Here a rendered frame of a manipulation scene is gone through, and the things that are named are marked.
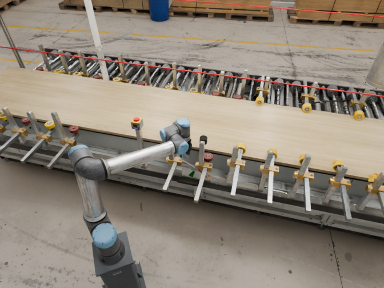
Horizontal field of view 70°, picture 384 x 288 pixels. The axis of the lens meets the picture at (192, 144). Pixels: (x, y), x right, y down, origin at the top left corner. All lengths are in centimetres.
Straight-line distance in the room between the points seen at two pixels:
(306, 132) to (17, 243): 290
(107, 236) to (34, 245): 135
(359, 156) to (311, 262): 106
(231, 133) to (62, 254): 193
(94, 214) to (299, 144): 171
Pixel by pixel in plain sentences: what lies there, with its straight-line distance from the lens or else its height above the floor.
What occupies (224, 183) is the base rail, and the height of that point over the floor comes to 70.
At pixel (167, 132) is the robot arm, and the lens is 180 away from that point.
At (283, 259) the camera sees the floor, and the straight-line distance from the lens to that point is 287.
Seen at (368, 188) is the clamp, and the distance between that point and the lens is 232.
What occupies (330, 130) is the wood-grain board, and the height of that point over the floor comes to 90.
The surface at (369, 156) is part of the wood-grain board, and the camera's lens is 267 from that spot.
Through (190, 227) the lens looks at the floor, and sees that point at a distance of 289.
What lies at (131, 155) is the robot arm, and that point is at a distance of 159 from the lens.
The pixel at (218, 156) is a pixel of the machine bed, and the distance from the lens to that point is 242.
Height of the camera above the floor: 251
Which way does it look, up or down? 44 degrees down
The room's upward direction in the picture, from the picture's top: straight up
